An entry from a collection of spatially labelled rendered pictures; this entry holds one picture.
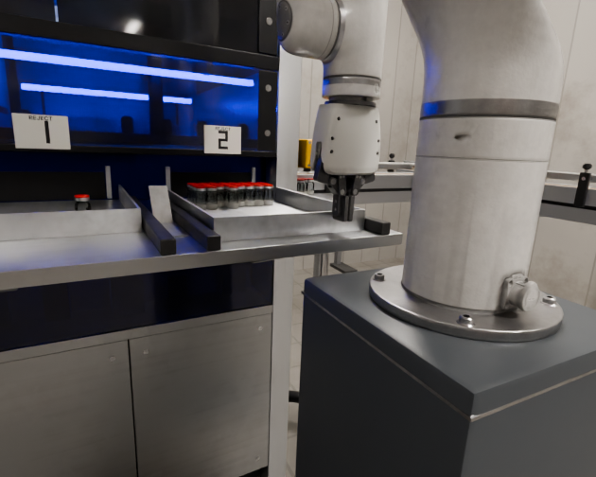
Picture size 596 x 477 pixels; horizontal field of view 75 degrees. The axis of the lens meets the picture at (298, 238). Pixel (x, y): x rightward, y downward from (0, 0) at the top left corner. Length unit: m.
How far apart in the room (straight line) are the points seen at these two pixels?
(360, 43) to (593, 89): 2.67
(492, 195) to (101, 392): 0.89
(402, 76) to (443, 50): 3.28
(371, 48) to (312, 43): 0.08
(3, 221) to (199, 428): 0.73
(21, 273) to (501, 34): 0.50
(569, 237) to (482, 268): 2.78
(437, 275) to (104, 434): 0.88
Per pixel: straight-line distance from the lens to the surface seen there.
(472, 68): 0.38
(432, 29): 0.40
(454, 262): 0.39
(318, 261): 1.27
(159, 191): 0.70
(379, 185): 1.29
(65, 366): 0.99
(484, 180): 0.37
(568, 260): 3.18
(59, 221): 0.62
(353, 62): 0.57
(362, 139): 0.59
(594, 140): 3.11
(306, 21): 0.54
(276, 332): 1.09
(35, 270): 0.49
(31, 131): 0.87
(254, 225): 0.56
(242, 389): 1.13
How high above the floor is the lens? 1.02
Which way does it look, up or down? 13 degrees down
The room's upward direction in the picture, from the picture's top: 2 degrees clockwise
